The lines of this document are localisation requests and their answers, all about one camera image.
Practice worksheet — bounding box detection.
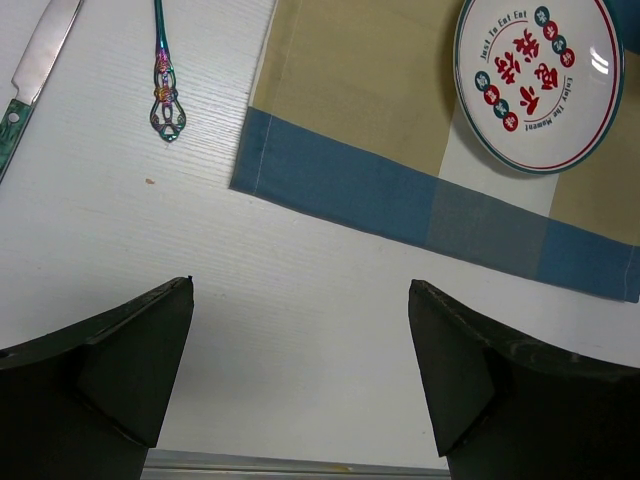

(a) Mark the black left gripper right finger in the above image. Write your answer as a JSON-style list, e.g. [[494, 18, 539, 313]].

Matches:
[[408, 280, 639, 479]]

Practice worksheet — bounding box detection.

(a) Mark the green handled table knife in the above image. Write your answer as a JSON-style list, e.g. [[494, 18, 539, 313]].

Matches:
[[1, 0, 84, 179]]

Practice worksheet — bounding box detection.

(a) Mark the aluminium table edge rail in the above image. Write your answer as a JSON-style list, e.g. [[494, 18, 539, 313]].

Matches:
[[141, 449, 450, 479]]

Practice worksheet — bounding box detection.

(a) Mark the white plate with red characters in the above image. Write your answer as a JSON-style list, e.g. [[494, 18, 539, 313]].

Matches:
[[453, 1, 625, 175]]

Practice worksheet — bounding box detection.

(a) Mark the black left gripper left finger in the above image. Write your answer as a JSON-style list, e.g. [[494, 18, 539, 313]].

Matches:
[[1, 277, 194, 479]]

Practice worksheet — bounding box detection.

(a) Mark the iridescent rainbow fork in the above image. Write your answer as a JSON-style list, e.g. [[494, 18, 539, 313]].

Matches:
[[149, 0, 187, 143]]

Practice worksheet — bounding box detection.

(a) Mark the blue beige striped placemat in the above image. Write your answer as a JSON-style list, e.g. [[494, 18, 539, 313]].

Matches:
[[231, 1, 639, 303]]

